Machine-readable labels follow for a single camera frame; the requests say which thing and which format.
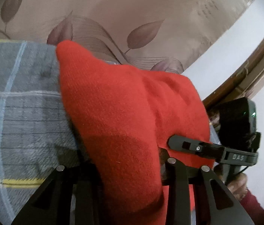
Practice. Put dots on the beige leaf pattern curtain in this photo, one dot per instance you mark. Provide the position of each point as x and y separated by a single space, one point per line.
141 33

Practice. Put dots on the person's right hand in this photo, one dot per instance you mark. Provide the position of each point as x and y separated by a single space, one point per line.
238 186

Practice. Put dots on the brown wooden door frame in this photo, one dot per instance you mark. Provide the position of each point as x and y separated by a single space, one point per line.
236 78

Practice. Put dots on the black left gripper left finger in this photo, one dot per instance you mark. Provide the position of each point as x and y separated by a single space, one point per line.
67 196

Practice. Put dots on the grey plaid bed sheet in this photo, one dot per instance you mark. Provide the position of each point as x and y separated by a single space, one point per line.
36 134

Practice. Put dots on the red knitted garment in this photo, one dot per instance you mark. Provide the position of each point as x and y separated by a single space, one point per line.
124 115

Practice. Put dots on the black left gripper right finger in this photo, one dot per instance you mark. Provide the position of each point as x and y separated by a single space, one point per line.
200 192

